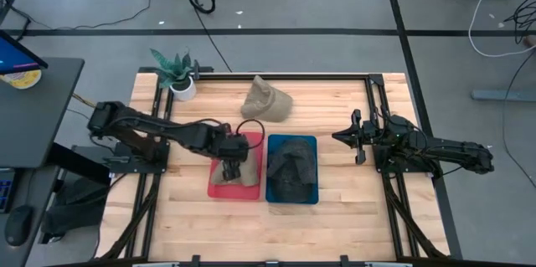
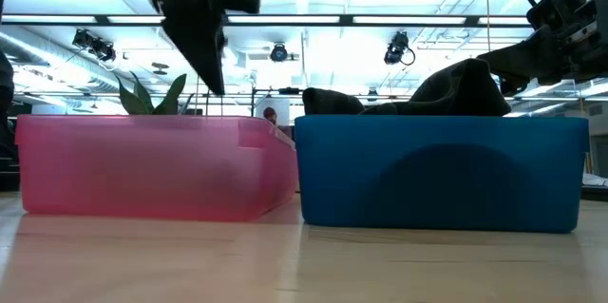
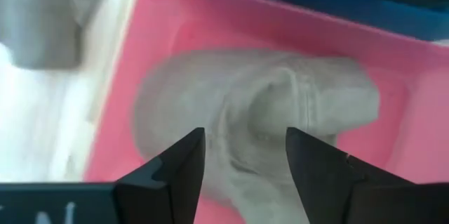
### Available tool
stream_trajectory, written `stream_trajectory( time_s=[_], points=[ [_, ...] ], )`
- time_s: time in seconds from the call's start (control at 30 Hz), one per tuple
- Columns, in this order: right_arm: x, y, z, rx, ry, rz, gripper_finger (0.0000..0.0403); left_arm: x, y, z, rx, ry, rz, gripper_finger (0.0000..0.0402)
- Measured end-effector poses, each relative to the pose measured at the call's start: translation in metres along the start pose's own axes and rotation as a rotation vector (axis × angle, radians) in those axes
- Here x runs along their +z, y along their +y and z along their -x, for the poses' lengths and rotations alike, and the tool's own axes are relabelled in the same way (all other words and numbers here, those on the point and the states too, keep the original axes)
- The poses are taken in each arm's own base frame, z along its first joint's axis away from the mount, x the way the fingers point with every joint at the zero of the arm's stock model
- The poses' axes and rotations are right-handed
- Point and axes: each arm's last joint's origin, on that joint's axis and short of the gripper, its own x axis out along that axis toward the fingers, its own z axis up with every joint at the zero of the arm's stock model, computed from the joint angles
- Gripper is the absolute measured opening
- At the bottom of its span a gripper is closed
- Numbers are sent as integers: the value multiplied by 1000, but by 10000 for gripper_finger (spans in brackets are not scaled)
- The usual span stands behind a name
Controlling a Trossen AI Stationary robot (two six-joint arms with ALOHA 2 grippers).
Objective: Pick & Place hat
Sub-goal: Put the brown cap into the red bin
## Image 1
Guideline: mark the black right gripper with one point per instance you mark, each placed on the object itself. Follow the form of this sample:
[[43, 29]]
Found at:
[[368, 135]]

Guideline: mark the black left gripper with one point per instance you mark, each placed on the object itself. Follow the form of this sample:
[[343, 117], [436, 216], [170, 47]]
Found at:
[[232, 147]]

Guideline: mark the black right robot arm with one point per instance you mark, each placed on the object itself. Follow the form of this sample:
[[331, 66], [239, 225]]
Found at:
[[460, 154]]

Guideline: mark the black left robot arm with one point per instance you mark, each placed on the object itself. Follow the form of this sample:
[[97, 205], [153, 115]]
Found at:
[[125, 122]]

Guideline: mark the pink translucent plastic bin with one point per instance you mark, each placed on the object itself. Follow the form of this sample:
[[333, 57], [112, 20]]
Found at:
[[234, 193]]

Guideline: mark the blue plastic bin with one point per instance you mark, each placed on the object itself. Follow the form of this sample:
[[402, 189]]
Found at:
[[274, 138]]

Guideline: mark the white plant pot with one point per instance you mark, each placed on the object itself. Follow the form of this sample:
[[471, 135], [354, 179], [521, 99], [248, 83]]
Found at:
[[186, 93]]

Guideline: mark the green snake plant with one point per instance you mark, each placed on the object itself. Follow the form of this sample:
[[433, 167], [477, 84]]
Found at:
[[171, 70]]

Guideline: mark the gray desk leg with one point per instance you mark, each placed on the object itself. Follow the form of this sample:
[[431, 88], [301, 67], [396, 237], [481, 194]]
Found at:
[[502, 95]]

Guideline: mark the grey side desk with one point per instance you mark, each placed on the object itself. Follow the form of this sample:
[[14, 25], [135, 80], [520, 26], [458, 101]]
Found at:
[[37, 124]]

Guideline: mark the black computer mouse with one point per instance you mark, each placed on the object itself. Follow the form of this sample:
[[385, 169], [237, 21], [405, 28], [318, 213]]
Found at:
[[19, 225]]

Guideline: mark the dark keyboard desk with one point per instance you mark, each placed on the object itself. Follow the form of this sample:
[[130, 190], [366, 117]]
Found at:
[[25, 254]]

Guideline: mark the yellow white wipes canister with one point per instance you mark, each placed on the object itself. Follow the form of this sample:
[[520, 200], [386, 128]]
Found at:
[[25, 80]]

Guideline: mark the black keyboard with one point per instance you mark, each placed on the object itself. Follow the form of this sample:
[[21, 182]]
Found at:
[[5, 191]]

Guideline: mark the computer monitor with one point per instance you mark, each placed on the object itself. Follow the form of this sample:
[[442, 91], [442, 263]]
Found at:
[[12, 55]]

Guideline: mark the black aluminium table frame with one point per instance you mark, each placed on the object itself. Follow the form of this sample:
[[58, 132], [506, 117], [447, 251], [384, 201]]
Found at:
[[392, 208]]

